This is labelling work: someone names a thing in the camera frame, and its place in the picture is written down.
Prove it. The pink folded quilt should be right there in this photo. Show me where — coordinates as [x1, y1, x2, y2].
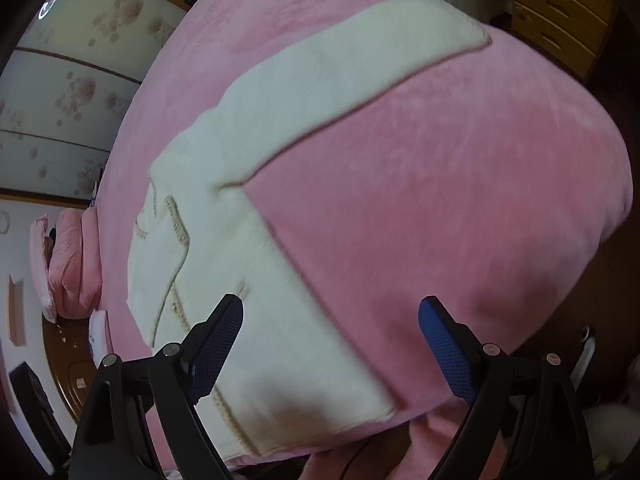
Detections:
[47, 208, 104, 319]

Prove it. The wooden dresser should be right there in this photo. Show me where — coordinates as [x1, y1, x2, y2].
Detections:
[510, 0, 621, 81]

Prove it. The pink fleece blanket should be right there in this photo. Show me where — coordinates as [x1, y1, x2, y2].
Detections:
[95, 0, 632, 480]

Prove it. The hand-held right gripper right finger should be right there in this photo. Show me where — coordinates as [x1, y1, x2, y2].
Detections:
[419, 296, 593, 480]

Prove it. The black box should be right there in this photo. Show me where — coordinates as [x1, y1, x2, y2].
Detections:
[9, 362, 72, 461]

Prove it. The floral sliding door wardrobe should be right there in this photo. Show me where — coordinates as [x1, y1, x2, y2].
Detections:
[0, 0, 192, 207]

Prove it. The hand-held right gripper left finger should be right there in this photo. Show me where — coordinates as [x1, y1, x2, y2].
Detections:
[67, 294, 245, 480]

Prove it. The pink pillow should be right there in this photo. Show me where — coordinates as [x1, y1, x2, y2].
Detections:
[29, 214, 57, 322]

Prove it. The cream cardigan with braided trim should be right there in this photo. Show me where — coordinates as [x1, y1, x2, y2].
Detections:
[126, 0, 493, 461]

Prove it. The wooden headboard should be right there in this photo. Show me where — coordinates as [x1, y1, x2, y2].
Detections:
[42, 316, 103, 423]

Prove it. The pink wall box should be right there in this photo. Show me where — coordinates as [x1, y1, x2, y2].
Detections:
[6, 274, 27, 346]

